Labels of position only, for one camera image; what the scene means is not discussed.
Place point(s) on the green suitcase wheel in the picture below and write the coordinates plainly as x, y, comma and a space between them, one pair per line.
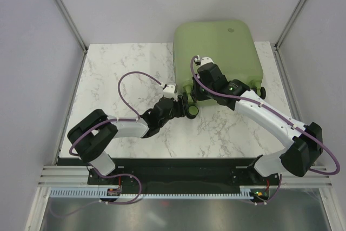
259, 89
192, 112

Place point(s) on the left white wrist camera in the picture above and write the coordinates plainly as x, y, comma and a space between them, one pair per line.
169, 91

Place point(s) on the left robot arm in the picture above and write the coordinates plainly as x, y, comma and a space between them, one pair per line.
93, 134

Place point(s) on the green suitcase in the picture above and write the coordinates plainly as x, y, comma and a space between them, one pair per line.
230, 45

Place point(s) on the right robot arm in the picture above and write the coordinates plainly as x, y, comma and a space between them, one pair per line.
301, 141

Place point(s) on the left aluminium frame post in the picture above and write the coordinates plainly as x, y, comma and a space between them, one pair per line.
71, 24

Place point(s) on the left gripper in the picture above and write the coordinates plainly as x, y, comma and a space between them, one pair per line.
181, 106

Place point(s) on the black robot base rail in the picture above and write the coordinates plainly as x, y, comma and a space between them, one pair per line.
183, 176

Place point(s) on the right aluminium frame post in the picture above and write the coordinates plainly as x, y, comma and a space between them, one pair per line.
290, 23

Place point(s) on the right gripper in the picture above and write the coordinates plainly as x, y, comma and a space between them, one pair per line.
196, 96

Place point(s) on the aluminium frame post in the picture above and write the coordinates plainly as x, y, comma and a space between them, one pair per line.
290, 23
71, 24

